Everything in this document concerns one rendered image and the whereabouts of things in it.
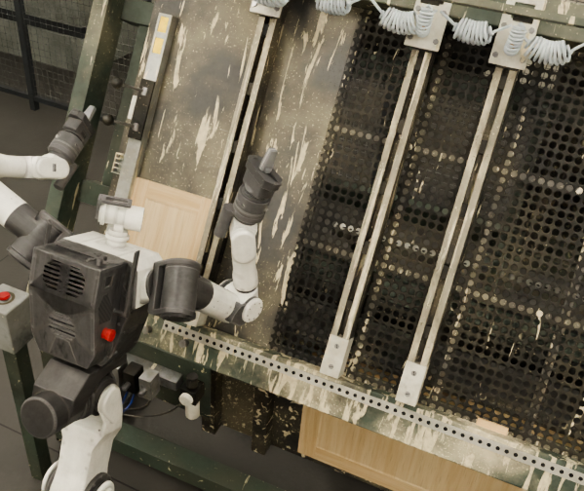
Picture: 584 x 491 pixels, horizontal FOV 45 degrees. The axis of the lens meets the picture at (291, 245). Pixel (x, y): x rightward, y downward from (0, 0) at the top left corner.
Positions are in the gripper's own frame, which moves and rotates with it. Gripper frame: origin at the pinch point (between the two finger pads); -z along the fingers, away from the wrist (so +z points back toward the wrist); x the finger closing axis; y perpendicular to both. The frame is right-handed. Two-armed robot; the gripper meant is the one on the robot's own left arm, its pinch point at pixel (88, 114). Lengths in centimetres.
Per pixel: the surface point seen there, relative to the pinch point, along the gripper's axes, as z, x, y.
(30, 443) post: 94, 89, -8
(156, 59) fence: -24.6, -4.0, 13.5
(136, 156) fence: 2.4, 13.5, 14.9
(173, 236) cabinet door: 19.9, 27.6, 33.8
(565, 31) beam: -48, -26, 135
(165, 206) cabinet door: 12.4, 22.8, 28.3
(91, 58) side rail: -20.0, -2.2, -10.2
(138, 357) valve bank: 56, 50, 33
